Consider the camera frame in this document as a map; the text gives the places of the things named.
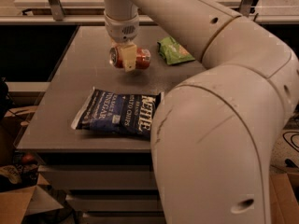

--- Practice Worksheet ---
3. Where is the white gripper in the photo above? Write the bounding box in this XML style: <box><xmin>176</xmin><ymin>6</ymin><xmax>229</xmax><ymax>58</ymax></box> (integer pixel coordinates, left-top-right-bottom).
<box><xmin>104</xmin><ymin>13</ymin><xmax>139</xmax><ymax>72</ymax></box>

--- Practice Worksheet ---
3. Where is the red coke can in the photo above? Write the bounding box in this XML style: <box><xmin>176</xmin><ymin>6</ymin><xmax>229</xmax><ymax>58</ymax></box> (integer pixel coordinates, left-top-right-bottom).
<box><xmin>109</xmin><ymin>46</ymin><xmax>151</xmax><ymax>72</ymax></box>

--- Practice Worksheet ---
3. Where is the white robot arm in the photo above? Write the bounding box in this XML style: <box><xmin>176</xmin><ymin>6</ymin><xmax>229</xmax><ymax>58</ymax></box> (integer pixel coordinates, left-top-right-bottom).
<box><xmin>104</xmin><ymin>0</ymin><xmax>298</xmax><ymax>224</ymax></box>

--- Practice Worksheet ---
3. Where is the green snack bag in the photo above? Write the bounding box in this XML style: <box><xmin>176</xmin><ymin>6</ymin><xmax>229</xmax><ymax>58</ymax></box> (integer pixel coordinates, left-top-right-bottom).
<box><xmin>157</xmin><ymin>36</ymin><xmax>194</xmax><ymax>65</ymax></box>

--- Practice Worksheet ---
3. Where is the blue Kettle chips bag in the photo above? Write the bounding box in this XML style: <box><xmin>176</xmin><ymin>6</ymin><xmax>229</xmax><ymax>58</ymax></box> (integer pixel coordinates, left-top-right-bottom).
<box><xmin>71</xmin><ymin>89</ymin><xmax>164</xmax><ymax>140</ymax></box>

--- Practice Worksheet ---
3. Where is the grey drawer cabinet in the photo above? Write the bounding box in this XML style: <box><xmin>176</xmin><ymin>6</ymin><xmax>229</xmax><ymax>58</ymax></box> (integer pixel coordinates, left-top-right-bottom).
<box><xmin>18</xmin><ymin>26</ymin><xmax>203</xmax><ymax>224</ymax></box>

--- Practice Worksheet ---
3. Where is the cardboard box left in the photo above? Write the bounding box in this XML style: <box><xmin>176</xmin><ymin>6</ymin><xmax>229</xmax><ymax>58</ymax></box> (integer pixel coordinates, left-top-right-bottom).
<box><xmin>0</xmin><ymin>105</ymin><xmax>64</xmax><ymax>224</ymax></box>

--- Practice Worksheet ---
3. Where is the cardboard box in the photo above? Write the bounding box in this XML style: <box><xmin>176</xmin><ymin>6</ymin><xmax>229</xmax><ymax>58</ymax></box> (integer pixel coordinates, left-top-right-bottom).
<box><xmin>270</xmin><ymin>167</ymin><xmax>299</xmax><ymax>224</ymax></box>
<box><xmin>0</xmin><ymin>105</ymin><xmax>64</xmax><ymax>224</ymax></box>

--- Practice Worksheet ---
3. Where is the cardboard box right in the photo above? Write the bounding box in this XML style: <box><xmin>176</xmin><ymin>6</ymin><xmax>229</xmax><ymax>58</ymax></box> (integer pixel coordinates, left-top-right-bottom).
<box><xmin>270</xmin><ymin>167</ymin><xmax>299</xmax><ymax>224</ymax></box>

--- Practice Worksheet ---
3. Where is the metal railing frame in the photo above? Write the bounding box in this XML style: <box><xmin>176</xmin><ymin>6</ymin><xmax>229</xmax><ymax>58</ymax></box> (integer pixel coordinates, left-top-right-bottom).
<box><xmin>12</xmin><ymin>0</ymin><xmax>299</xmax><ymax>24</ymax></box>

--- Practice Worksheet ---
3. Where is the black cable on floor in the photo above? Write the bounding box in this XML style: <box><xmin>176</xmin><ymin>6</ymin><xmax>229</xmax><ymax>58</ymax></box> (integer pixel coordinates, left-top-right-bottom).
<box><xmin>282</xmin><ymin>130</ymin><xmax>299</xmax><ymax>153</ymax></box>

